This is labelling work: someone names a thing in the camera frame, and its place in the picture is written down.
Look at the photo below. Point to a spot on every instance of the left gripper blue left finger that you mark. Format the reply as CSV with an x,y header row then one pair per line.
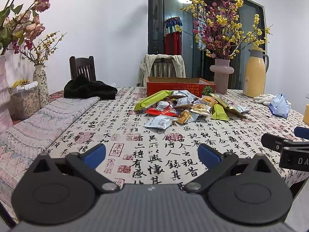
x,y
95,156

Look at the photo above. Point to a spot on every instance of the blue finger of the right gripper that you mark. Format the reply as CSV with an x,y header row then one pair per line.
x,y
301,132
277,143

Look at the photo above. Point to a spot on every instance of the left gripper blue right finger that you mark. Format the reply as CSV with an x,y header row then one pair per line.
x,y
208,156

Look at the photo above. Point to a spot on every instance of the short green snack pack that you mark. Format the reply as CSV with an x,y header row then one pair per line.
x,y
219,113

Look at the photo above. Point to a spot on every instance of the orange chip snack packet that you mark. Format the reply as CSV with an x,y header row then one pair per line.
x,y
187,117

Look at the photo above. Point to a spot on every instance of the yellow floral snack bag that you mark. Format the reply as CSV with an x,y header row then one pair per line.
x,y
239,110

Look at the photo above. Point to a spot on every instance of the white blue snack packet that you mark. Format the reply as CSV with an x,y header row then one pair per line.
x,y
160,122

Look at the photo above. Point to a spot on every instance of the red snack packet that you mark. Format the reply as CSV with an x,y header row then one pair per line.
x,y
166,111

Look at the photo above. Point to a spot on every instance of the long green snack pack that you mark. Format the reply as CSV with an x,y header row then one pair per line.
x,y
150,100

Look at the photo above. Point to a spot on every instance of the calligraphy print tablecloth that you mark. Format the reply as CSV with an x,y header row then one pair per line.
x,y
140,155

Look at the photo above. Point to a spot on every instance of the blue white plastic bag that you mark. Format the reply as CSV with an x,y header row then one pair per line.
x,y
279,106

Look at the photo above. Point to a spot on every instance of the white work gloves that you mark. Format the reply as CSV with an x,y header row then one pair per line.
x,y
264,99

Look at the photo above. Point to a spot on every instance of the patterned folded blanket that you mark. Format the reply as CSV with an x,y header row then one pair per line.
x,y
24,141

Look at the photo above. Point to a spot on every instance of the black cloth bundle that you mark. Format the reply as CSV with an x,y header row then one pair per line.
x,y
82,87

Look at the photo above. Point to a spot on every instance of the red cardboard snack box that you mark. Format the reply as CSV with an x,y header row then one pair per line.
x,y
196,86

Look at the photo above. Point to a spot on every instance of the yellow thermos jug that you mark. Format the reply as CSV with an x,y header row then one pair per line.
x,y
255,74

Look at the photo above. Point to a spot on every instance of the pink vase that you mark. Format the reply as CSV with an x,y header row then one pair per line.
x,y
221,70

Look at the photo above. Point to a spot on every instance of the patterned storage box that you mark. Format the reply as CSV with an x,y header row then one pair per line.
x,y
24,101

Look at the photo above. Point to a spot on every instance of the dark wooden chair left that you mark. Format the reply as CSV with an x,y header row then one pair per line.
x,y
82,66

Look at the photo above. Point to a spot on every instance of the floral slim vase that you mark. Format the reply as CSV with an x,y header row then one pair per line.
x,y
40,76

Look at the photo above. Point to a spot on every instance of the wooden chair with jacket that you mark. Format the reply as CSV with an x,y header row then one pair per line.
x,y
163,68

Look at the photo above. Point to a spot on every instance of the beige jacket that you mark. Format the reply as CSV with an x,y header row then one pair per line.
x,y
148,61

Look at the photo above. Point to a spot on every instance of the yellow and pink flower branches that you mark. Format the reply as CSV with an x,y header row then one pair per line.
x,y
217,29

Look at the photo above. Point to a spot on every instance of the red blue hanging garment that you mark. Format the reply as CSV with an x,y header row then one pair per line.
x,y
173,36

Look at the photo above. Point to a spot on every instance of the dried pink rose bouquet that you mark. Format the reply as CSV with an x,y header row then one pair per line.
x,y
19,29

